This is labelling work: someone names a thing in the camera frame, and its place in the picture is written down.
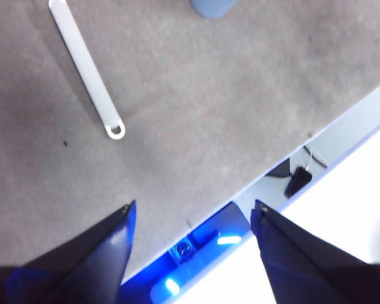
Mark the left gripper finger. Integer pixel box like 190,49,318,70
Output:
0,199,137,304

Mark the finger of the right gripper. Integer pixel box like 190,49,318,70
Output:
251,198,380,304

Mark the cup brush with sponge head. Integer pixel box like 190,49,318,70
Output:
48,0,126,141

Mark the blue ribbed plastic cup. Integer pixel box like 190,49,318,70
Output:
189,0,238,18

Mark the small camera unit with lights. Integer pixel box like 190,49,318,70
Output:
118,202,253,304

